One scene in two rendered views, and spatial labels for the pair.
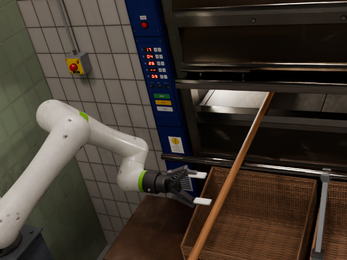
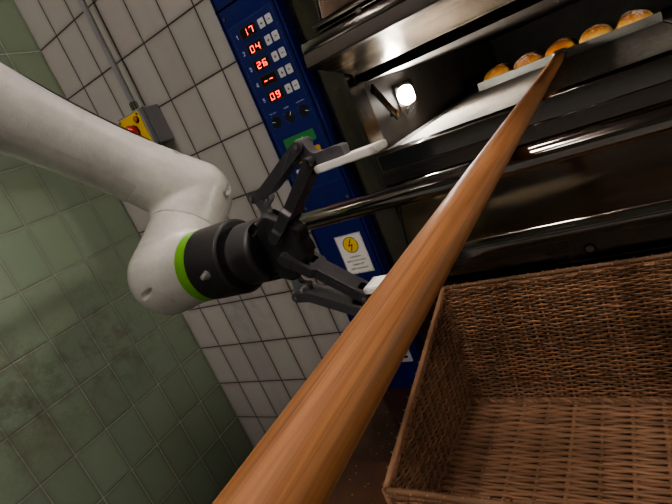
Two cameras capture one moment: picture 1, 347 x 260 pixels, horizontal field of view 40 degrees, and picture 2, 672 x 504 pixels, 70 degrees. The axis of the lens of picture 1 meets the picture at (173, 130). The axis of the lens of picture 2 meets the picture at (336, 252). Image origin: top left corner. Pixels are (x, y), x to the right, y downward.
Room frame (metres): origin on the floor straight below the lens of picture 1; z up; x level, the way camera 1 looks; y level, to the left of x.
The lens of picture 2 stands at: (1.01, -0.03, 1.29)
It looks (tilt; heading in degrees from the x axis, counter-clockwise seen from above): 15 degrees down; 4
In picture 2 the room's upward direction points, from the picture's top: 23 degrees counter-clockwise
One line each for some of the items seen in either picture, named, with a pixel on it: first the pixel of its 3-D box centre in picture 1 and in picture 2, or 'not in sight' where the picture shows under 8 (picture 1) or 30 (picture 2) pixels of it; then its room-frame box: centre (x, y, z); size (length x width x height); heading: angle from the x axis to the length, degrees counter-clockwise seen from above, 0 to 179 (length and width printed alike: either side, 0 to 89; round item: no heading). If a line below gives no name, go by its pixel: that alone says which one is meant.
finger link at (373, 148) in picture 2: (197, 174); (350, 156); (1.47, -0.05, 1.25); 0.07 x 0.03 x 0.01; 60
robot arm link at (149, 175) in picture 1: (154, 181); (232, 257); (1.58, 0.13, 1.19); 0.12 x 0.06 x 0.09; 150
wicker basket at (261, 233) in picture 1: (250, 223); (578, 400); (1.70, -0.26, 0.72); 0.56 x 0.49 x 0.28; 58
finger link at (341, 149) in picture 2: (190, 170); (321, 147); (1.49, -0.03, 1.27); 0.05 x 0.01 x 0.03; 60
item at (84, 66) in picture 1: (78, 63); (145, 129); (2.36, 0.41, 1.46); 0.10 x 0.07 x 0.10; 59
